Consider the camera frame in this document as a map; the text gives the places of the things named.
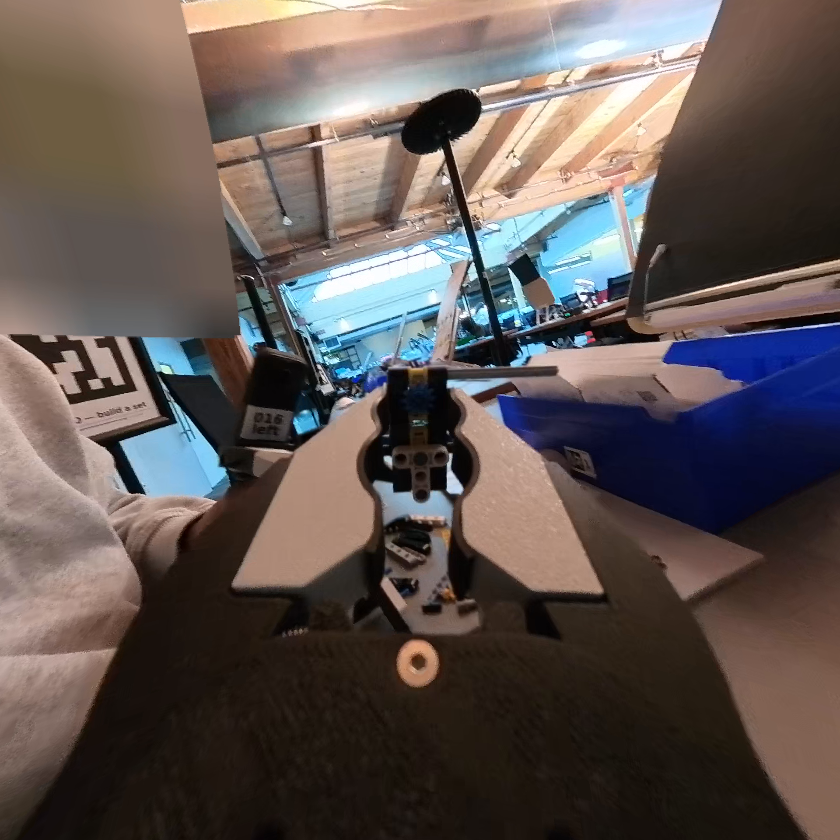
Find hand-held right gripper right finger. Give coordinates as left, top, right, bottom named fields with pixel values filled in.
left=451, top=390, right=605, bottom=609

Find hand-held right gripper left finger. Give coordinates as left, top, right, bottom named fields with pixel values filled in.
left=230, top=386, right=390, bottom=622

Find lego gear assembly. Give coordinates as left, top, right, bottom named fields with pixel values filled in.
left=384, top=364, right=559, bottom=504

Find person's left forearm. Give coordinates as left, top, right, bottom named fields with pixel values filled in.
left=108, top=489, right=221, bottom=580

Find scattered small lego pieces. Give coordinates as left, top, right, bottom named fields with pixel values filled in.
left=382, top=513, right=480, bottom=618

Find white cardboard box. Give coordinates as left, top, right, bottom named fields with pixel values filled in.
left=518, top=350, right=746, bottom=425

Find framed black-white tag sign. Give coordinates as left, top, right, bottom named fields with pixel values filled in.
left=10, top=335, right=177, bottom=442

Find blue plastic bin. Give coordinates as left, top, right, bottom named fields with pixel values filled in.
left=495, top=322, right=840, bottom=534

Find black gear on black rod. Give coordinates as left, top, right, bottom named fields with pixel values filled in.
left=400, top=87, right=519, bottom=362

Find dark board with white edge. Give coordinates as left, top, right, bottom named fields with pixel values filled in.
left=626, top=0, right=840, bottom=337

